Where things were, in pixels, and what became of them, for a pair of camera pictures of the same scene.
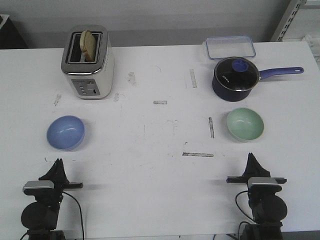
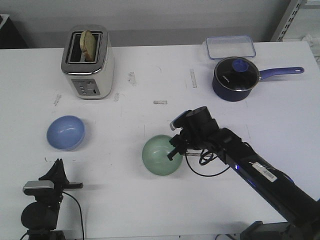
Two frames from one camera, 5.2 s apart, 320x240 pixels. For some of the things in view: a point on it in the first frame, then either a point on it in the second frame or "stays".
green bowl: [244, 124] to [155, 156]
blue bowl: [65, 132] stays
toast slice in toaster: [88, 45] stays
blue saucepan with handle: [234, 78] stays
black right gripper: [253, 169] to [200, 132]
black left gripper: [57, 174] stays
